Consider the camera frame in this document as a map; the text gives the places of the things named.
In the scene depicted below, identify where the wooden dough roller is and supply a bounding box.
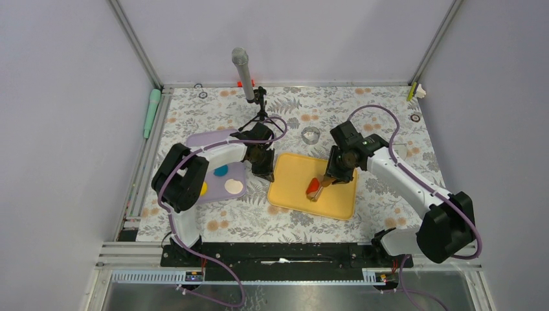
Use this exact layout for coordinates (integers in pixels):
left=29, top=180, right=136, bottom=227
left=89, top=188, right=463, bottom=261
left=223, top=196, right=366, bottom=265
left=306, top=176, right=336, bottom=202

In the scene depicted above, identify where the yellow tray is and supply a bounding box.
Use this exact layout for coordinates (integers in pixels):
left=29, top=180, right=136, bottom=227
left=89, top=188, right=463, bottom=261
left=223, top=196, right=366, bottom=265
left=267, top=153, right=358, bottom=220

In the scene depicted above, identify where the red dough ball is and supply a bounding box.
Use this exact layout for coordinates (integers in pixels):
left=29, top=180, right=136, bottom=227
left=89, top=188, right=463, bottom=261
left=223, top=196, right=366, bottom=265
left=306, top=178, right=321, bottom=196

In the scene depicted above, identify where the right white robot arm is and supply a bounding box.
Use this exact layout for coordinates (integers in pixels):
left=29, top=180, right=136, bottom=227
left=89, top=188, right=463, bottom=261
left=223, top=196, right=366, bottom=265
left=324, top=121, right=476, bottom=267

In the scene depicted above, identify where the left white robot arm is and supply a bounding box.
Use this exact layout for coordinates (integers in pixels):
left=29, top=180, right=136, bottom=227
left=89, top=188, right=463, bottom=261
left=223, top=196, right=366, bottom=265
left=151, top=122, right=278, bottom=266

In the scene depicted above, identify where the flat white dough disc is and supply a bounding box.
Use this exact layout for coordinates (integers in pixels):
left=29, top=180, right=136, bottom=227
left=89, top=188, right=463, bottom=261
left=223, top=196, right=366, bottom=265
left=224, top=179, right=244, bottom=195

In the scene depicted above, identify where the flat blue dough disc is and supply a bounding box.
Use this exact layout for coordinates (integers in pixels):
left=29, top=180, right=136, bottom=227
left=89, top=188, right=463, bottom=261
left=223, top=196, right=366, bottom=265
left=214, top=165, right=229, bottom=177

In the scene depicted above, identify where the metal dough scraper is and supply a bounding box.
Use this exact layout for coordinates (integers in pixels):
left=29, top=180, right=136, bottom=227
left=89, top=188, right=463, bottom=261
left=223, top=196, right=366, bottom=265
left=392, top=144, right=408, bottom=161

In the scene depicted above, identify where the flat yellow dough disc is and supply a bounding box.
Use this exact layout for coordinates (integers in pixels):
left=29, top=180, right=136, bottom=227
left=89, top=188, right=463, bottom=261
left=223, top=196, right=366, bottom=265
left=199, top=181, right=208, bottom=196

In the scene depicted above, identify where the purple tray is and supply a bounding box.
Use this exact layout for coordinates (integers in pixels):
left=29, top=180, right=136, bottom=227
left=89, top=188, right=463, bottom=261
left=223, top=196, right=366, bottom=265
left=185, top=129, right=247, bottom=205

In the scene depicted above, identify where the black mini tripod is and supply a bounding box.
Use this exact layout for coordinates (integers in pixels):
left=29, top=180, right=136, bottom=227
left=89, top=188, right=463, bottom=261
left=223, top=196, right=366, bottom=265
left=238, top=86, right=282, bottom=132

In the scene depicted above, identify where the white corner clip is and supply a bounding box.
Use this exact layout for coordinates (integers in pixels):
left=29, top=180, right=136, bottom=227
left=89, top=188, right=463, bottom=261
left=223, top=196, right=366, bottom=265
left=407, top=82, right=427, bottom=101

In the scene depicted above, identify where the grey microphone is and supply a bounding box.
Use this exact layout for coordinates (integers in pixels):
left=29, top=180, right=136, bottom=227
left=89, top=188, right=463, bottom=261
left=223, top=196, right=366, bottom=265
left=231, top=47, right=255, bottom=103

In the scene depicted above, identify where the round metal cutter ring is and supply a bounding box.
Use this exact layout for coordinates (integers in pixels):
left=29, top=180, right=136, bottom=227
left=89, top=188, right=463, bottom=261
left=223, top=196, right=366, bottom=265
left=301, top=126, right=322, bottom=146

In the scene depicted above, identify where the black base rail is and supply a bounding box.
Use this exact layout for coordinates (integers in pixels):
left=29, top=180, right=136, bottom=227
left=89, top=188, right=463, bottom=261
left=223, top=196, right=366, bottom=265
left=160, top=242, right=414, bottom=282

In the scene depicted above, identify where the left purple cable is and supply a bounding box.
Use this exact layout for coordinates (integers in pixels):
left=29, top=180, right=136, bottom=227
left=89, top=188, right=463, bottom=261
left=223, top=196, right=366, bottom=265
left=157, top=117, right=289, bottom=309

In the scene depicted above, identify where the purple cable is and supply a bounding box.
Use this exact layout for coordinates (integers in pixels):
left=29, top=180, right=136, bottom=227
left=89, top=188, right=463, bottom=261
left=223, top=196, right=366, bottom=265
left=157, top=117, right=289, bottom=309
left=346, top=104, right=484, bottom=311

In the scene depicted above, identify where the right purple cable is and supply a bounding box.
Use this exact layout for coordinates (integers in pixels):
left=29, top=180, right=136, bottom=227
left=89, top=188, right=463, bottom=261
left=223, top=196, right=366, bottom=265
left=346, top=104, right=484, bottom=311

